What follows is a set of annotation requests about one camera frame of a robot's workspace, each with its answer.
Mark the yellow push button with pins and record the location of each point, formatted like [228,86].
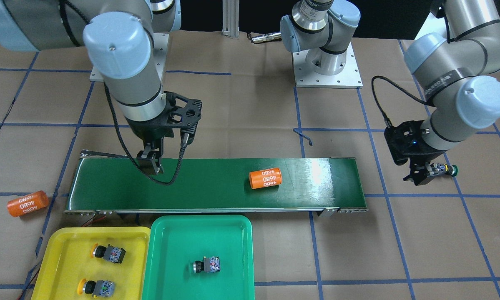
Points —
[97,289]
[108,253]

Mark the yellow plastic tray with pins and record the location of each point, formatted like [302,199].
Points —
[69,262]

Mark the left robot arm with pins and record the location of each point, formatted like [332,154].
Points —
[453,71]

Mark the green plastic tray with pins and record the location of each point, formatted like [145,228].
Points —
[177,241]

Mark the green conveyor belt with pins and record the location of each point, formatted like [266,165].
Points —
[105,184]

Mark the green mushroom push button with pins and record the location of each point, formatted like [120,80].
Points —
[207,265]

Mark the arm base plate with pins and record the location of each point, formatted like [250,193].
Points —
[160,51]
[315,68]

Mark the orange cylinder marked 4680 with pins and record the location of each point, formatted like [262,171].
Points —
[265,178]

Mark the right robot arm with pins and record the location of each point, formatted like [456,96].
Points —
[120,38]

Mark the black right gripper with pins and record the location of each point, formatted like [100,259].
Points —
[149,132]

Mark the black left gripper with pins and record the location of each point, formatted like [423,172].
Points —
[419,157]

